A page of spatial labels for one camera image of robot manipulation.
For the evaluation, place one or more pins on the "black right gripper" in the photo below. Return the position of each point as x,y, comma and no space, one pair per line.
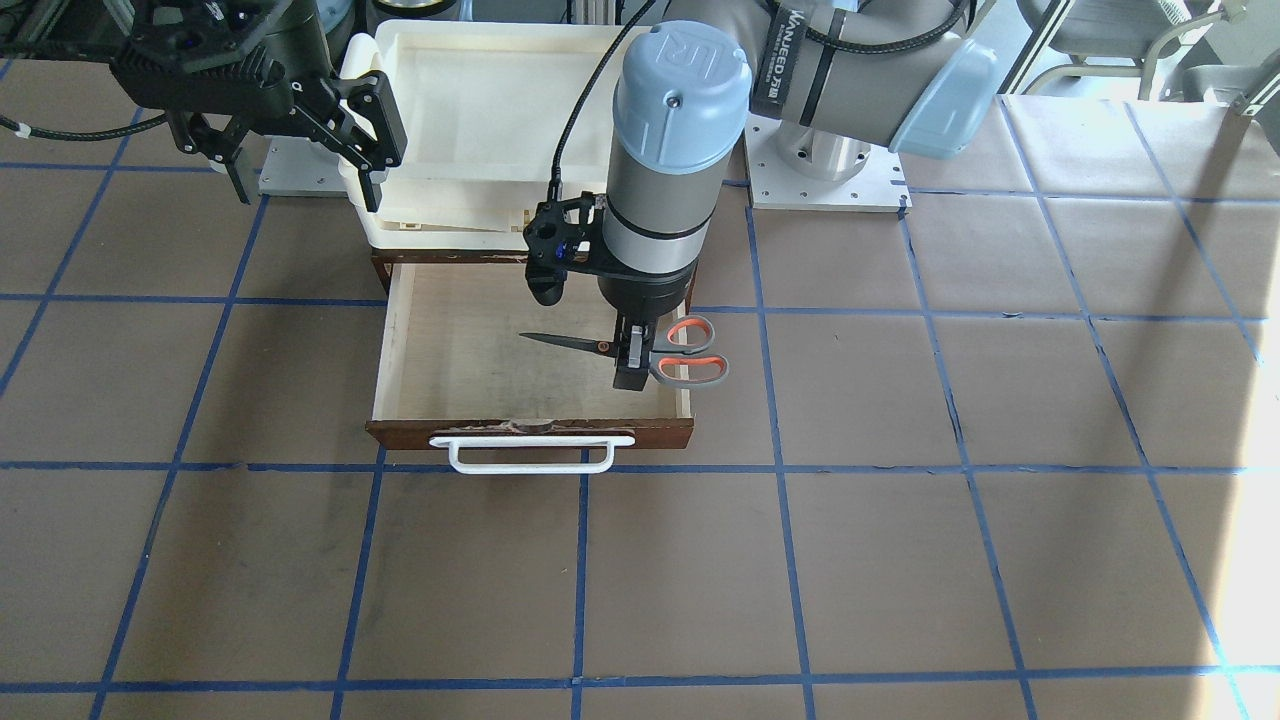
283,42

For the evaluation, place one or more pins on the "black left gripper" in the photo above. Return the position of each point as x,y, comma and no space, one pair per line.
645,292

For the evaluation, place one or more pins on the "grey scissors orange handles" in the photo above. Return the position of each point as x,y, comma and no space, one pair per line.
678,357

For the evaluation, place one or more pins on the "wooden drawer white handle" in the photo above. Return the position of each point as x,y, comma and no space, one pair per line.
458,370

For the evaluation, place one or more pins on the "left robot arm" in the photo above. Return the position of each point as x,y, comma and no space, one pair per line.
898,74

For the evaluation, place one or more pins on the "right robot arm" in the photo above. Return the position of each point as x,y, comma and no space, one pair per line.
222,69

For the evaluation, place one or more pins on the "dark wooden drawer cabinet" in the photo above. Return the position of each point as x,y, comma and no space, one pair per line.
450,258

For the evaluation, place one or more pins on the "white plastic tray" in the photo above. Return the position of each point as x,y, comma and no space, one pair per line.
483,105

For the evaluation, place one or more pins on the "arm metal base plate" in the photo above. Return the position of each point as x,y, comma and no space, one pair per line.
297,167
793,167

